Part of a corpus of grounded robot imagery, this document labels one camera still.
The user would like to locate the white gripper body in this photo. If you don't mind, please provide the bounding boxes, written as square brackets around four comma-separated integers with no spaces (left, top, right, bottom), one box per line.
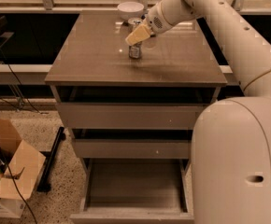
[146,1,176,34]

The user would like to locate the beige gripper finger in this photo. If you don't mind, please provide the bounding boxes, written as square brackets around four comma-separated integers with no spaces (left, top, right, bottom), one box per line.
[125,24,151,46]

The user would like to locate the silver redbull can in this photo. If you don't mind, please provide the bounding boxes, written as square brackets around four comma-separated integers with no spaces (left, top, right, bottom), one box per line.
[128,18,142,59]

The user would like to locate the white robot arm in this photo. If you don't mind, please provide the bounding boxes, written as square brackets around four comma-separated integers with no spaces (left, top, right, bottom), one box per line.
[126,0,271,224]

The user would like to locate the grey drawer cabinet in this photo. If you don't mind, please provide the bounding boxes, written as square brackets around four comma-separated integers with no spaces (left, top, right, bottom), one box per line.
[44,10,228,224]

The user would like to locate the top grey drawer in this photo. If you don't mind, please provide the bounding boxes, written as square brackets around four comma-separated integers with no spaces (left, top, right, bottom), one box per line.
[56,103,204,130]

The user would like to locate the middle grey drawer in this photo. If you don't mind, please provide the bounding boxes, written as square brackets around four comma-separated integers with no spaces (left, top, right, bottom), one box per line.
[72,139,191,159]

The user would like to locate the bottom grey open drawer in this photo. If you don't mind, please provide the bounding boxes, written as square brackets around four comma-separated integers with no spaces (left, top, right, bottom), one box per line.
[70,159,194,224]

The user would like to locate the white bowl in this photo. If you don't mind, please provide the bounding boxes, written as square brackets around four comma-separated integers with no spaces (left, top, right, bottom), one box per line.
[117,2,144,21]

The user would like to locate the brown cardboard box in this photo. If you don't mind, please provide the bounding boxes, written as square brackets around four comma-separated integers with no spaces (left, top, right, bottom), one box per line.
[0,119,45,218]

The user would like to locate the black metal bar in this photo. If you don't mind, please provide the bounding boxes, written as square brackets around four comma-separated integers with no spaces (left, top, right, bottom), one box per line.
[36,127,66,192]

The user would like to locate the black cable left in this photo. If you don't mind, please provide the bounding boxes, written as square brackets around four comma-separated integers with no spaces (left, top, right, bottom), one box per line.
[0,31,41,224]

